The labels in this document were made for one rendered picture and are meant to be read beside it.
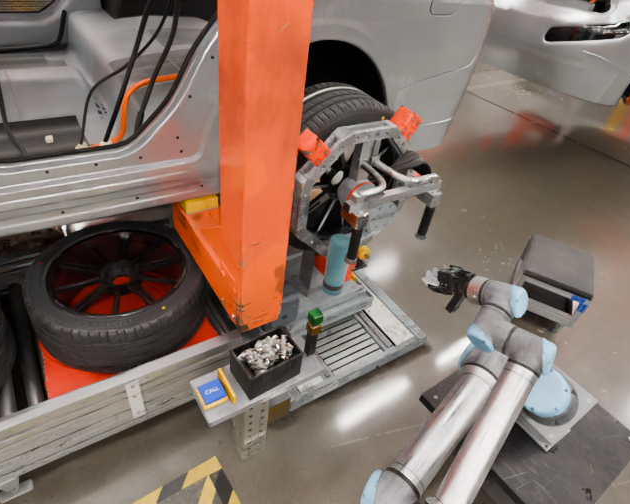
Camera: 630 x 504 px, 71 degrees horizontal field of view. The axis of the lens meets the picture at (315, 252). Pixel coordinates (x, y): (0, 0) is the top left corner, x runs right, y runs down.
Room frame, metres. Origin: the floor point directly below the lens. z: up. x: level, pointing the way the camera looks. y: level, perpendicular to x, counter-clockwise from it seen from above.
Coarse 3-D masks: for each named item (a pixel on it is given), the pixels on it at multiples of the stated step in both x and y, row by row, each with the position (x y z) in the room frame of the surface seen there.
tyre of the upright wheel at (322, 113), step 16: (304, 96) 1.60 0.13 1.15; (320, 96) 1.57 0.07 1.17; (336, 96) 1.58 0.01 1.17; (352, 96) 1.59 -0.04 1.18; (368, 96) 1.66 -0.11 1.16; (304, 112) 1.50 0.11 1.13; (320, 112) 1.47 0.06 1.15; (336, 112) 1.47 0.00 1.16; (352, 112) 1.50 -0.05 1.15; (368, 112) 1.55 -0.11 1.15; (384, 112) 1.60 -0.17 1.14; (304, 128) 1.42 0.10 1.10; (320, 128) 1.42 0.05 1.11; (336, 128) 1.47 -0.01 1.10; (304, 160) 1.39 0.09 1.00; (288, 240) 1.38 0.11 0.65
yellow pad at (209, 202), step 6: (198, 198) 1.45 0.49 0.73; (204, 198) 1.46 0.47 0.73; (210, 198) 1.47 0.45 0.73; (216, 198) 1.48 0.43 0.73; (180, 204) 1.46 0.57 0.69; (186, 204) 1.41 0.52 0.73; (192, 204) 1.42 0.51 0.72; (198, 204) 1.43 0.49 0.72; (204, 204) 1.45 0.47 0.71; (210, 204) 1.46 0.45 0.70; (216, 204) 1.48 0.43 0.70; (186, 210) 1.41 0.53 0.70; (192, 210) 1.42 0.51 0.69; (198, 210) 1.43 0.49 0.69; (204, 210) 1.45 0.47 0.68
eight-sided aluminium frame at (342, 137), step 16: (352, 128) 1.46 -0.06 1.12; (368, 128) 1.50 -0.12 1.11; (384, 128) 1.49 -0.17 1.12; (336, 144) 1.38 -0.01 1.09; (400, 144) 1.56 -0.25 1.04; (304, 176) 1.32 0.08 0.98; (320, 176) 1.34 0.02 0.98; (304, 192) 1.30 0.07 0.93; (304, 208) 1.31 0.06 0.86; (400, 208) 1.61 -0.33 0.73; (304, 224) 1.31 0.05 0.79; (304, 240) 1.32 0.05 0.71; (320, 240) 1.42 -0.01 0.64; (368, 240) 1.53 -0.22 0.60
